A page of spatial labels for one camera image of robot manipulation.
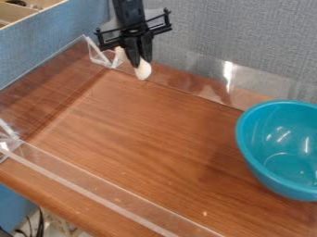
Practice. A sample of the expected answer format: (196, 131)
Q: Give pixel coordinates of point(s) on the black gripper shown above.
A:
(131, 30)

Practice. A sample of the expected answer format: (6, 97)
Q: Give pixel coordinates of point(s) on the white plush mushroom toy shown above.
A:
(141, 70)

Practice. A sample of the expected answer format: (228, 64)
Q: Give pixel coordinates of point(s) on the blue plastic bowl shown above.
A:
(275, 134)

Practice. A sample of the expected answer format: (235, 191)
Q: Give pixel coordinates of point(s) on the clear acrylic left barrier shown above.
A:
(66, 46)

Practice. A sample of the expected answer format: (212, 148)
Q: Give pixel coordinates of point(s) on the clear acrylic barrier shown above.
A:
(222, 80)
(137, 209)
(66, 46)

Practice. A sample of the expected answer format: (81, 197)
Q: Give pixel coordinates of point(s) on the clear acrylic back barrier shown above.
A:
(222, 80)

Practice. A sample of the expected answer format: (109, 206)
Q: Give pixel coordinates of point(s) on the wooden shelf box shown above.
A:
(17, 10)

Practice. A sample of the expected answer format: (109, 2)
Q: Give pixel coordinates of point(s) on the clear acrylic front barrier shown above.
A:
(137, 209)

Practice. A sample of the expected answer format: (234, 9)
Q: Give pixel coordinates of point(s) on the clear acrylic corner bracket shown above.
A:
(109, 58)

